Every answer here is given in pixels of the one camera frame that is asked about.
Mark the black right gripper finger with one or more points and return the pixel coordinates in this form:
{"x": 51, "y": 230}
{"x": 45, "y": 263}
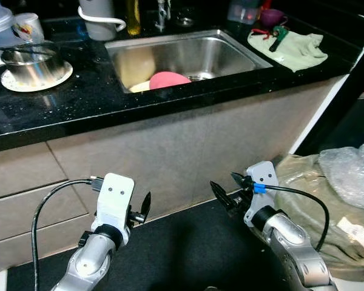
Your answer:
{"x": 223, "y": 197}
{"x": 241, "y": 181}

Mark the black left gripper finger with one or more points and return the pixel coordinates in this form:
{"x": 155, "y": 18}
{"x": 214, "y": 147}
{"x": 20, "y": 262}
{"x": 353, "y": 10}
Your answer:
{"x": 147, "y": 206}

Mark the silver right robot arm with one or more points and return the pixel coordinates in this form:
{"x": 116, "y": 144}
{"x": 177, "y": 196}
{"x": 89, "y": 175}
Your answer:
{"x": 297, "y": 248}

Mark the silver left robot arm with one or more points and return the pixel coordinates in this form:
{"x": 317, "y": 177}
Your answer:
{"x": 88, "y": 260}

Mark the olive green sack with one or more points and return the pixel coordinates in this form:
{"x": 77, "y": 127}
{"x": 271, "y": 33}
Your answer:
{"x": 303, "y": 206}

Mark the clear plastic bag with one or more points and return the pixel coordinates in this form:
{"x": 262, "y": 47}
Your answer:
{"x": 352, "y": 173}

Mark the white sack label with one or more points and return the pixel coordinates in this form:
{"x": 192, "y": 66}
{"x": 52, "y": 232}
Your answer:
{"x": 355, "y": 232}

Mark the pink plate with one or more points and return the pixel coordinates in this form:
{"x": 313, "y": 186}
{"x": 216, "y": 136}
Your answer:
{"x": 170, "y": 80}

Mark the stainless steel sink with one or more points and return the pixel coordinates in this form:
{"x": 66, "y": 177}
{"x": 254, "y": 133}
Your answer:
{"x": 212, "y": 54}

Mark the beige round dish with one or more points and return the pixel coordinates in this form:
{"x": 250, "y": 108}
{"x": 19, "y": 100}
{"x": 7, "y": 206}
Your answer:
{"x": 135, "y": 65}

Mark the light green cloth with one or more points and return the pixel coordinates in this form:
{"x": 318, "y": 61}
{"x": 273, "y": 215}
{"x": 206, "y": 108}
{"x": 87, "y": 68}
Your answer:
{"x": 300, "y": 51}

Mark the purple cup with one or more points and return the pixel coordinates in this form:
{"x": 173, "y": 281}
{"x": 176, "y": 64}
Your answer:
{"x": 271, "y": 16}

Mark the clear plastic container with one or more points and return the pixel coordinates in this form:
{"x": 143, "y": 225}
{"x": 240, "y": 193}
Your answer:
{"x": 241, "y": 12}

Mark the stainless steel pot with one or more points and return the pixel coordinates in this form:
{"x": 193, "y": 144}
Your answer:
{"x": 33, "y": 68}

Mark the metal faucet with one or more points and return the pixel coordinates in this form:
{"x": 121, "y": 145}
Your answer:
{"x": 162, "y": 15}

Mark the yellow oil bottle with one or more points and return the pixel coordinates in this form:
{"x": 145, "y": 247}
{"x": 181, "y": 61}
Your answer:
{"x": 133, "y": 18}

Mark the white printed mug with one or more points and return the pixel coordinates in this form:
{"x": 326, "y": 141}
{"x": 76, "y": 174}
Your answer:
{"x": 29, "y": 27}

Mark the white plastic stacked container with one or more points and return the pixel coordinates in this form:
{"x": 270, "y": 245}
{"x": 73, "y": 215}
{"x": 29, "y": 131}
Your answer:
{"x": 0, "y": 30}

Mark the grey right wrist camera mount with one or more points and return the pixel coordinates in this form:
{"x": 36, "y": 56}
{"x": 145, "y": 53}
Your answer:
{"x": 262, "y": 176}

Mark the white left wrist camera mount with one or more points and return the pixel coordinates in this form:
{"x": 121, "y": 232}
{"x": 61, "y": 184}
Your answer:
{"x": 114, "y": 197}

